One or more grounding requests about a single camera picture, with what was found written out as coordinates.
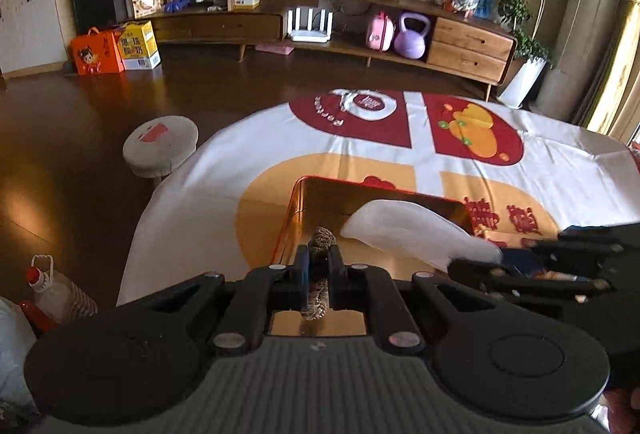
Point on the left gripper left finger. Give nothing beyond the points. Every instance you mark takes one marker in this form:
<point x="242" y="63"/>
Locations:
<point x="252" y="302"/>

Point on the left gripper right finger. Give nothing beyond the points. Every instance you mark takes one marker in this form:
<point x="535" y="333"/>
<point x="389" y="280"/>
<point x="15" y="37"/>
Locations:
<point x="371" y="291"/>

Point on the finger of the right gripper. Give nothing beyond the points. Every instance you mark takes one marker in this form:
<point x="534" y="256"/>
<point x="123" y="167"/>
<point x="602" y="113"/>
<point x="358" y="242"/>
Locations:
<point x="575" y="246"/>
<point x="496" y="278"/>

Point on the leopard scrunchie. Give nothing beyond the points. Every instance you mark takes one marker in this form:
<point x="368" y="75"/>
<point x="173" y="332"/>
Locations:
<point x="322" y="239"/>

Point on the white face mask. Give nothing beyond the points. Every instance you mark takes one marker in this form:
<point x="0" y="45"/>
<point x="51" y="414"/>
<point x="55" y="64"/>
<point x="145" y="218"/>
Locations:
<point x="409" y="230"/>

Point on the red gift box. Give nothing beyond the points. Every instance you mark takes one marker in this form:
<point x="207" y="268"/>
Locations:
<point x="346" y="209"/>

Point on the printed white tablecloth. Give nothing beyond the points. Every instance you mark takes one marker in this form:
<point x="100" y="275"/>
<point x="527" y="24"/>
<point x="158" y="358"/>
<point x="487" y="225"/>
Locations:
<point x="519" y="175"/>

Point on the round white stool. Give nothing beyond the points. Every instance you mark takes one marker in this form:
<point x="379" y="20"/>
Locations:
<point x="159" y="146"/>

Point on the plastic oil bottle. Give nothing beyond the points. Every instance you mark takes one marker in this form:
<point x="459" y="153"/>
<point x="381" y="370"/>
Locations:
<point x="56" y="295"/>

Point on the purple kettlebell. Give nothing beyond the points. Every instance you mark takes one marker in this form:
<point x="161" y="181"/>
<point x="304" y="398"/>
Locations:
<point x="410" y="43"/>

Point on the white plastic bag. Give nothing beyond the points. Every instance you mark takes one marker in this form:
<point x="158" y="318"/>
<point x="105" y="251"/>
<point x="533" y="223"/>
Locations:
<point x="16" y="339"/>

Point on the white wifi router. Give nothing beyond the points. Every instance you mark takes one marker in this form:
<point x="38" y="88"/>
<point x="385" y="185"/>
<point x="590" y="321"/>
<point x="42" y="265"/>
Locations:
<point x="309" y="25"/>

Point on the white standing air conditioner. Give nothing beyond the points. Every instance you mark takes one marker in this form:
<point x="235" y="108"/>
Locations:
<point x="586" y="32"/>

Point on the wooden tv cabinet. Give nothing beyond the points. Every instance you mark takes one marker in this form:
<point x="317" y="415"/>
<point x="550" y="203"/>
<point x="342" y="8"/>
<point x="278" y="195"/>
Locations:
<point x="458" y="45"/>

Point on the yellow carton box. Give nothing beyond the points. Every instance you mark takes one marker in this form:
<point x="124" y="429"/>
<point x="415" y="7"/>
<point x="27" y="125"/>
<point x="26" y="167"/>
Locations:
<point x="138" y="47"/>

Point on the orange gift bag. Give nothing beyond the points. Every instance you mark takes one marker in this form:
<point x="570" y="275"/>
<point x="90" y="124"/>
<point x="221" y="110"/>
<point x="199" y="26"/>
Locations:
<point x="97" y="52"/>

